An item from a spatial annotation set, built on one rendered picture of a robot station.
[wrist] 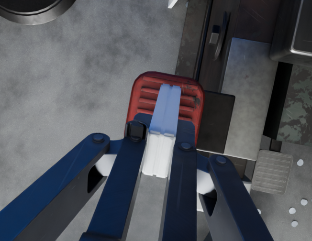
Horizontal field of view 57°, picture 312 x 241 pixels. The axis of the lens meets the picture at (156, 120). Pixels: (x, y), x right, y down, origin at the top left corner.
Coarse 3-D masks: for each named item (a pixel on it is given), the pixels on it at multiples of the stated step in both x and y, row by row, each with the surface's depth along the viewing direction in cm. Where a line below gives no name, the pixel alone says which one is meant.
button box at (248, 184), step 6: (210, 0) 71; (210, 6) 70; (210, 12) 70; (204, 30) 70; (204, 36) 70; (204, 42) 70; (198, 66) 69; (198, 72) 69; (198, 78) 69; (246, 180) 37; (246, 186) 37; (198, 198) 37; (198, 204) 37; (198, 210) 37
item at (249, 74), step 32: (192, 0) 93; (224, 0) 56; (256, 0) 36; (192, 32) 94; (224, 32) 44; (256, 32) 36; (192, 64) 95; (224, 64) 35; (256, 64) 34; (256, 96) 34; (256, 128) 35
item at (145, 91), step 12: (156, 72) 23; (144, 84) 23; (156, 84) 23; (168, 84) 23; (180, 84) 23; (192, 84) 23; (132, 96) 23; (144, 96) 23; (156, 96) 23; (180, 96) 23; (192, 96) 23; (204, 96) 23; (132, 108) 23; (144, 108) 23; (180, 108) 23; (192, 108) 23; (192, 120) 23
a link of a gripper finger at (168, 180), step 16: (176, 144) 15; (192, 144) 15; (176, 160) 14; (192, 160) 14; (176, 176) 13; (192, 176) 13; (176, 192) 12; (192, 192) 12; (176, 208) 11; (192, 208) 11; (160, 224) 13; (176, 224) 11; (192, 224) 11; (160, 240) 11; (176, 240) 10; (192, 240) 10
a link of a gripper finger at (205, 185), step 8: (184, 120) 18; (184, 128) 18; (192, 128) 18; (176, 136) 17; (184, 136) 17; (192, 136) 17; (200, 160) 15; (168, 168) 16; (200, 168) 14; (200, 176) 14; (208, 176) 14; (200, 184) 15; (208, 184) 14; (200, 192) 15; (208, 192) 15; (216, 192) 15
